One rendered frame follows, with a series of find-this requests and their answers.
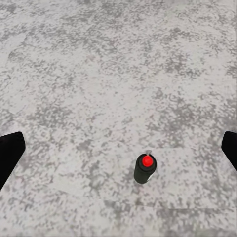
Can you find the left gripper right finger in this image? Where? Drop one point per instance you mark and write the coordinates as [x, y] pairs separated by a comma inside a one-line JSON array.
[[229, 147]]

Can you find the insectifuge atomizer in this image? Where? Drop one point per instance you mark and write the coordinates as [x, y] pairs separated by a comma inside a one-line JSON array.
[[145, 167]]

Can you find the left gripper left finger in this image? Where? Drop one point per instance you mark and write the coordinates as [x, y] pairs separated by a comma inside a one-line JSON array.
[[12, 147]]

